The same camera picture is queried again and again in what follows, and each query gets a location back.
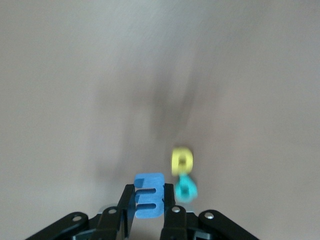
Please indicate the yellow foam letter a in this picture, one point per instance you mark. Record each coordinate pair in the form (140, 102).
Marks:
(176, 160)

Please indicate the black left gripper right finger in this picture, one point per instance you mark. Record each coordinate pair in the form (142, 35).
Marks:
(175, 225)

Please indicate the blue foam letter m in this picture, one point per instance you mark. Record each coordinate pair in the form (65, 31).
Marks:
(157, 200)

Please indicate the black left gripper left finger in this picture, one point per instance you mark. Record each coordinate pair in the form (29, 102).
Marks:
(110, 225)

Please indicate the teal foam letter d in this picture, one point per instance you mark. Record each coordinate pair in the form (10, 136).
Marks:
(190, 190)

